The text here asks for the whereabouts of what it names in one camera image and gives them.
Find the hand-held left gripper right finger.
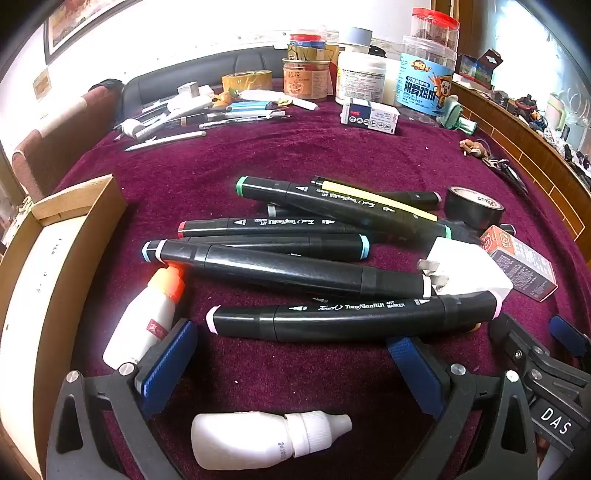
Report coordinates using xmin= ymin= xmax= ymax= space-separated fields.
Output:
xmin=387 ymin=336 xmax=539 ymax=480

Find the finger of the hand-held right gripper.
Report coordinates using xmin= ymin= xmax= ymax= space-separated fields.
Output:
xmin=549 ymin=315 xmax=591 ymax=370
xmin=489 ymin=313 xmax=555 ymax=384

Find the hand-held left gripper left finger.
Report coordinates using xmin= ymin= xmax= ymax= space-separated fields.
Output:
xmin=46 ymin=318 xmax=199 ymax=480

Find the white bottle with orange cap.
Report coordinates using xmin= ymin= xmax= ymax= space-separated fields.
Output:
xmin=102 ymin=262 xmax=185 ymax=371

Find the white charger plug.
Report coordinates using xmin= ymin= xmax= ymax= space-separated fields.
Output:
xmin=418 ymin=236 xmax=514 ymax=303

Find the white dropper bottle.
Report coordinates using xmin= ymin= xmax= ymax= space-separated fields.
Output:
xmin=191 ymin=410 xmax=353 ymax=470

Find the black marker with blue cap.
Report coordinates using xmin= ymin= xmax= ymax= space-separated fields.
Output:
xmin=141 ymin=239 xmax=435 ymax=300

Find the black tape roll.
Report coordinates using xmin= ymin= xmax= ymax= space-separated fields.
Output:
xmin=444 ymin=186 xmax=506 ymax=232

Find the cardboard box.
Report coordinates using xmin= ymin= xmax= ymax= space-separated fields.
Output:
xmin=0 ymin=174 xmax=129 ymax=467

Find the black marker with teal cap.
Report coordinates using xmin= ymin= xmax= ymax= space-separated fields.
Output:
xmin=185 ymin=233 xmax=371 ymax=260

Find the black marker with yellow side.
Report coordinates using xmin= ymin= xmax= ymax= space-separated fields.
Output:
xmin=310 ymin=175 xmax=439 ymax=223

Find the black key fob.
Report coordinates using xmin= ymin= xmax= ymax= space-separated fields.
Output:
xmin=496 ymin=162 xmax=529 ymax=195

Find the wooden cabinet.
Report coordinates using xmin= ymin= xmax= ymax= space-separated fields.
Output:
xmin=450 ymin=80 xmax=591 ymax=241

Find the white pen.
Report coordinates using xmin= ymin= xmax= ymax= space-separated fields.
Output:
xmin=124 ymin=130 xmax=207 ymax=152

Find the maroon chair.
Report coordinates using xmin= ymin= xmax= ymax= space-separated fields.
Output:
xmin=11 ymin=85 xmax=125 ymax=201

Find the dark pen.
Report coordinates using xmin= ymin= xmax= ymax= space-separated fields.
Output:
xmin=199 ymin=115 xmax=293 ymax=129

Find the white and blue carton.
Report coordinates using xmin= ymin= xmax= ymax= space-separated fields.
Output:
xmin=341 ymin=98 xmax=402 ymax=137

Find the clear jar with blue label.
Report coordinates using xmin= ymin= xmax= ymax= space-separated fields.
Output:
xmin=394 ymin=34 xmax=459 ymax=121

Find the yellow tape roll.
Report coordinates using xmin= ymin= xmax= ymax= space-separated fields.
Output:
xmin=222 ymin=70 xmax=273 ymax=95

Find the white plastic jar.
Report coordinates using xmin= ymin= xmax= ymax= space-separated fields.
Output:
xmin=335 ymin=50 xmax=389 ymax=104

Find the glass jar with orange label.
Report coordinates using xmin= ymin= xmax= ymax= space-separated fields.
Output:
xmin=281 ymin=58 xmax=332 ymax=101

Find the clear jar with red lid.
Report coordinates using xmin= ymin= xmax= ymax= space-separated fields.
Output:
xmin=411 ymin=7 xmax=461 ymax=54

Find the grey blue cup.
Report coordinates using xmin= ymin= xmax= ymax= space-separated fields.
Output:
xmin=344 ymin=27 xmax=374 ymax=47

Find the jar with red blue lid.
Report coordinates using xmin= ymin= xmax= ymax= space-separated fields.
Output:
xmin=288 ymin=33 xmax=328 ymax=63

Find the framed picture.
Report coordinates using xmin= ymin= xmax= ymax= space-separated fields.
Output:
xmin=44 ymin=0 xmax=139 ymax=65

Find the brown figurine keychain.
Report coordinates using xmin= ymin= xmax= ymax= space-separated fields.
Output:
xmin=458 ymin=140 xmax=491 ymax=158

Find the small wall plate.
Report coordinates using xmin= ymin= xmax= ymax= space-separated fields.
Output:
xmin=32 ymin=68 xmax=51 ymax=99

